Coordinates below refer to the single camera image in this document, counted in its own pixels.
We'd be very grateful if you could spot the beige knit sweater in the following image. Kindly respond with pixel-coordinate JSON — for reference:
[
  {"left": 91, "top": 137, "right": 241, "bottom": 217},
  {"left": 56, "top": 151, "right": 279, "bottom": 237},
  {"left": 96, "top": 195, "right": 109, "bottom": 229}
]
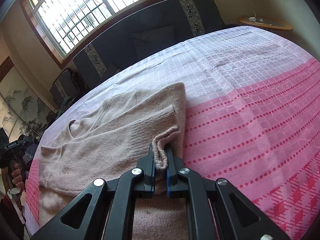
[{"left": 39, "top": 82, "right": 188, "bottom": 239}]

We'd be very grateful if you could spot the person's left hand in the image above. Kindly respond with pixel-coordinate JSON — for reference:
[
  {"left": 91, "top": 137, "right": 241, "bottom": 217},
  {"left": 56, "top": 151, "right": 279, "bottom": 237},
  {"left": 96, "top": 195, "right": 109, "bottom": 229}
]
[{"left": 1, "top": 163, "right": 24, "bottom": 192}]

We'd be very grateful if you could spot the painted folding screen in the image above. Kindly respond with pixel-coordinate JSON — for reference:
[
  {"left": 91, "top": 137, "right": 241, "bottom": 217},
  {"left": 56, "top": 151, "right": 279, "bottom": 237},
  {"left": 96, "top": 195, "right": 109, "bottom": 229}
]
[{"left": 0, "top": 57, "right": 53, "bottom": 141}]

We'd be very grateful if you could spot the dark blue armchair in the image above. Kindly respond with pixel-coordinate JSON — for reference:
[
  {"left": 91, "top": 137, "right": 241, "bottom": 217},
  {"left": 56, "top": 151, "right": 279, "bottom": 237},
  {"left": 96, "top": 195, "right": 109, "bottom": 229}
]
[{"left": 49, "top": 68, "right": 88, "bottom": 107}]

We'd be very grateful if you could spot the pink checked bed sheet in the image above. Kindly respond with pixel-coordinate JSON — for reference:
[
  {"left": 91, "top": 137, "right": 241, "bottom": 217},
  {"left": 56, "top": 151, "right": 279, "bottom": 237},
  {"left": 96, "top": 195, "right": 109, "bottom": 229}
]
[{"left": 41, "top": 27, "right": 319, "bottom": 239}]

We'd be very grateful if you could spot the barred window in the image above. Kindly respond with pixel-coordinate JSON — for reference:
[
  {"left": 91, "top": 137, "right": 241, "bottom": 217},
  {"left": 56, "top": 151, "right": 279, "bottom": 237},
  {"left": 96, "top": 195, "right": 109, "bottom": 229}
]
[{"left": 20, "top": 0, "right": 163, "bottom": 69}]

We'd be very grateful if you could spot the dark sofa cushion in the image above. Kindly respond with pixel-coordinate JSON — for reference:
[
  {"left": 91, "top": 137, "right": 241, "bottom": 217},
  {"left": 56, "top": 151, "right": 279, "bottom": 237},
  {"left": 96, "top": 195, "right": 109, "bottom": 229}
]
[{"left": 131, "top": 25, "right": 175, "bottom": 61}]

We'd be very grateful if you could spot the round wooden side table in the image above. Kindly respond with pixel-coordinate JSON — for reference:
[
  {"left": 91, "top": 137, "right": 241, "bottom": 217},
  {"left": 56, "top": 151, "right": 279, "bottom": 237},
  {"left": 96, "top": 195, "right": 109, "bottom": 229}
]
[{"left": 236, "top": 16, "right": 293, "bottom": 31}]

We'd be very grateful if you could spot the white charger on table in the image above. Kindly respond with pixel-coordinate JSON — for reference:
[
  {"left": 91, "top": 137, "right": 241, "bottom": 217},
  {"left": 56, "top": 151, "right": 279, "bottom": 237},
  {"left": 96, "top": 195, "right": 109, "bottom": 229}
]
[{"left": 248, "top": 10, "right": 257, "bottom": 22}]

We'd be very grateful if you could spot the dark blue sofa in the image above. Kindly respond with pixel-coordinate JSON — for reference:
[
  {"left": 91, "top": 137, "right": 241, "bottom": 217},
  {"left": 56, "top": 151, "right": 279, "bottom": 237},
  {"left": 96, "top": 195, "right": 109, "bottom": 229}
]
[{"left": 73, "top": 0, "right": 226, "bottom": 89}]

